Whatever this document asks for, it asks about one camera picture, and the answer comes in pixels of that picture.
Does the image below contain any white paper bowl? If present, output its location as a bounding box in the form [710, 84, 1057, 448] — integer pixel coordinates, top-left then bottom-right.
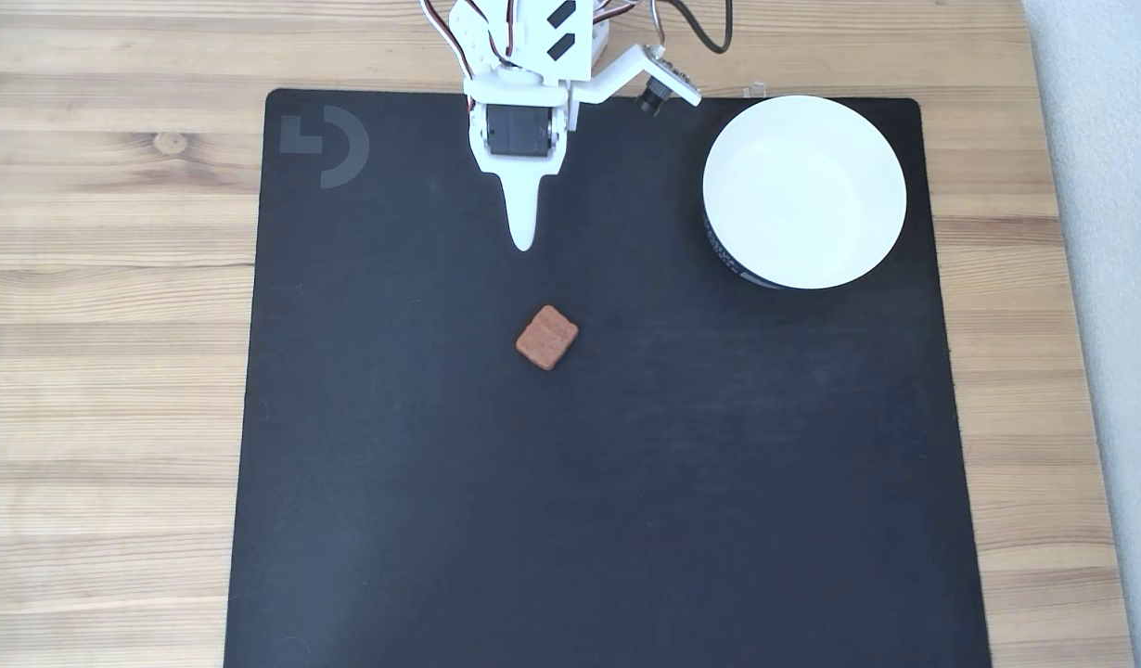
[702, 95, 908, 290]

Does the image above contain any black mouse mat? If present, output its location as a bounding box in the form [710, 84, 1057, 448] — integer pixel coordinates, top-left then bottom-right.
[223, 88, 994, 668]

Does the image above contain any red white servo wire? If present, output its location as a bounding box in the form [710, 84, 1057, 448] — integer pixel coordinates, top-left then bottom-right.
[591, 0, 669, 47]
[419, 0, 474, 75]

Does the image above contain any camera module on white bracket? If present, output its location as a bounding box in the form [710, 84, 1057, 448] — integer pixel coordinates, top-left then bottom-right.
[570, 42, 704, 118]

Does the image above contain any black camera cable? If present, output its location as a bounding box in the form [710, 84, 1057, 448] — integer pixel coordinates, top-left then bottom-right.
[668, 0, 735, 55]

